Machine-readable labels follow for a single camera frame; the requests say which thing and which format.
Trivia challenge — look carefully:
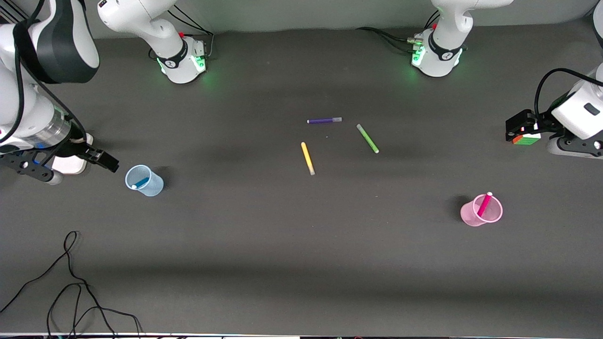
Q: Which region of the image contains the thin black loose cable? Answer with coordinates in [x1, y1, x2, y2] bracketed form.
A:
[0, 230, 116, 339]
[46, 282, 143, 339]

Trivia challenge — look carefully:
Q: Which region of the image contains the black left arm base cable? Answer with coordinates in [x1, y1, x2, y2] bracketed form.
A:
[356, 12, 441, 53]

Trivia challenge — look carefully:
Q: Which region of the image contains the black arm base cable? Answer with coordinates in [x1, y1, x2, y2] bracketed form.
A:
[356, 12, 441, 53]
[149, 6, 215, 61]

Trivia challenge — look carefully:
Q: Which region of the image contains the translucent blue cup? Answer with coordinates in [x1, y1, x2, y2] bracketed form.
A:
[125, 165, 164, 197]

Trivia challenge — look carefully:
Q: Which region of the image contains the pink marker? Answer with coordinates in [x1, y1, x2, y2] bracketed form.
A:
[477, 192, 494, 218]

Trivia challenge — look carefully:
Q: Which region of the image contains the translucent pink cup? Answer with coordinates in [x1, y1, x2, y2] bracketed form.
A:
[460, 194, 504, 227]

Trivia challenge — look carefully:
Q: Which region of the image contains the yellow marker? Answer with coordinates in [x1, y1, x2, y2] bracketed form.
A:
[301, 142, 316, 176]

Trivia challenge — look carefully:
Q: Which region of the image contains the black right arm base cable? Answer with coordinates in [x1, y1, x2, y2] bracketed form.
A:
[149, 6, 215, 61]

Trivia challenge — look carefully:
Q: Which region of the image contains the white rectangular block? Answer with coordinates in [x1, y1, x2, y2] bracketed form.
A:
[51, 133, 94, 175]

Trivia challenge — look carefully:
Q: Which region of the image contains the green marker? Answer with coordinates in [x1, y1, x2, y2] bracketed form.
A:
[356, 123, 380, 154]

